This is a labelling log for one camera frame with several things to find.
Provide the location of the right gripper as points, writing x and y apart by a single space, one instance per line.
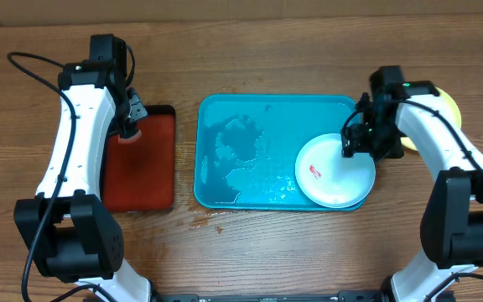
359 142

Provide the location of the light blue plate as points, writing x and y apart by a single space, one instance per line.
330 179

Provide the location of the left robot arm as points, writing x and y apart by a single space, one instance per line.
69 233

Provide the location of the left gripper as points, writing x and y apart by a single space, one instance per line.
139 111

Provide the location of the black tray with red liquid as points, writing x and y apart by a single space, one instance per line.
139 176

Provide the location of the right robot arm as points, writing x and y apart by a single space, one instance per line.
451 229

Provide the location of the blue plastic tray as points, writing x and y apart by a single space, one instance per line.
247 145

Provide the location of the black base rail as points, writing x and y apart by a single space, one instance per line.
342 296

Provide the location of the green plate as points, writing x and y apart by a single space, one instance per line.
456 115

